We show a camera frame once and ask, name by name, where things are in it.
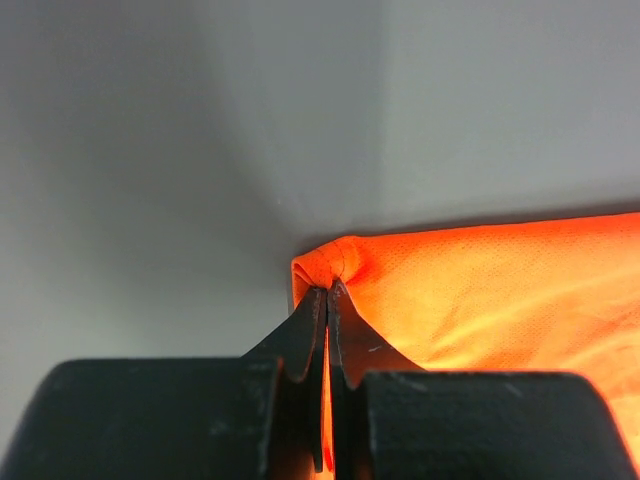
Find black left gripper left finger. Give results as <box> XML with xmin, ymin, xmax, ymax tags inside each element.
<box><xmin>1</xmin><ymin>288</ymin><xmax>327</xmax><ymax>479</ymax></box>

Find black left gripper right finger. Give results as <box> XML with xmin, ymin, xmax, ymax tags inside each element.
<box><xmin>327</xmin><ymin>282</ymin><xmax>638</xmax><ymax>479</ymax></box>

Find orange t-shirt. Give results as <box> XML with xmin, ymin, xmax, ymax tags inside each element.
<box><xmin>291</xmin><ymin>213</ymin><xmax>639</xmax><ymax>456</ymax></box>

